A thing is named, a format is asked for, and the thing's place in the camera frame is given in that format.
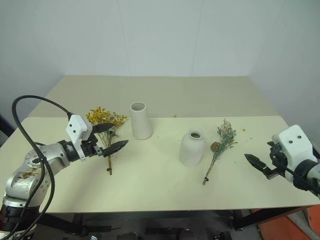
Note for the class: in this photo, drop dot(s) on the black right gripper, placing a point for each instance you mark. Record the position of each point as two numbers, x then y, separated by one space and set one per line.
276 156

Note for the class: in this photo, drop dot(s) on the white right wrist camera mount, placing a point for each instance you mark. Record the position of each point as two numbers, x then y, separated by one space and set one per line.
295 142

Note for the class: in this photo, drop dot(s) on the black table frame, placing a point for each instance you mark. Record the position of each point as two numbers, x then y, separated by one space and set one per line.
250 220

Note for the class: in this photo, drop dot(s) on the round-shouldered white vase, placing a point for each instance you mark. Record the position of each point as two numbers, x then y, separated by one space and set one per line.
191 152

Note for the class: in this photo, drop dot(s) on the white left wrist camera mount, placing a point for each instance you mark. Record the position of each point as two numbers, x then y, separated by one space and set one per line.
77 128

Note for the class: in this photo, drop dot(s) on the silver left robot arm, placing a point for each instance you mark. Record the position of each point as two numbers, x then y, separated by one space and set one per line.
50 155

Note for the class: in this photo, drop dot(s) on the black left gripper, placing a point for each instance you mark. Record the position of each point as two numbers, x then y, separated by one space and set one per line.
90 150

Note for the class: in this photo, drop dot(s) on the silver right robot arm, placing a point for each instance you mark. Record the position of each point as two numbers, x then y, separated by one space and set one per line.
303 173

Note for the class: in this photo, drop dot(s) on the dark frame bar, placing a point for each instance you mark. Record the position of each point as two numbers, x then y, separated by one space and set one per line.
3 125

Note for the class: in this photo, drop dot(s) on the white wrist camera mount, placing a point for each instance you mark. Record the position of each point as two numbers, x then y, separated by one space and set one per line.
295 142
77 128

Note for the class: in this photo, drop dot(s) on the yellow dried flower bunch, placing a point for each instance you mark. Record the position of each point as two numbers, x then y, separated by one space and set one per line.
100 115

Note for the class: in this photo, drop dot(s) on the green dried flower bunch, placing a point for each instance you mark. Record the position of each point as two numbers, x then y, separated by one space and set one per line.
226 136

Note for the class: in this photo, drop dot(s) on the tall conical white vase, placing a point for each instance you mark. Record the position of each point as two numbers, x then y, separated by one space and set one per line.
140 125

